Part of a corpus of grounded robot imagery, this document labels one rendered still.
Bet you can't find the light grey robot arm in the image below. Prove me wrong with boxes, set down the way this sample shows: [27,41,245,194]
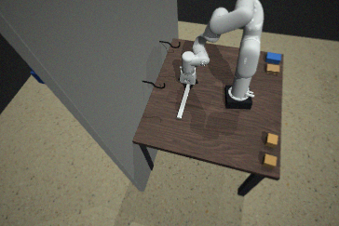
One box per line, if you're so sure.
[180,0,264,101]

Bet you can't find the white long bar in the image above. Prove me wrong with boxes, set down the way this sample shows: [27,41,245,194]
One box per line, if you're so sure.
[177,84,190,119]

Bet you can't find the blue block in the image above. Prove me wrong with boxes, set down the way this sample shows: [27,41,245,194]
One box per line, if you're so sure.
[265,52,281,64]

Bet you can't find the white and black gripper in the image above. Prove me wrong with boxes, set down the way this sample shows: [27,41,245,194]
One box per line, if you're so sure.
[178,70,198,89]

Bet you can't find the grey wall panel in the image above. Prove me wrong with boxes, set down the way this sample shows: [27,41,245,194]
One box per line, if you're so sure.
[0,0,179,192]

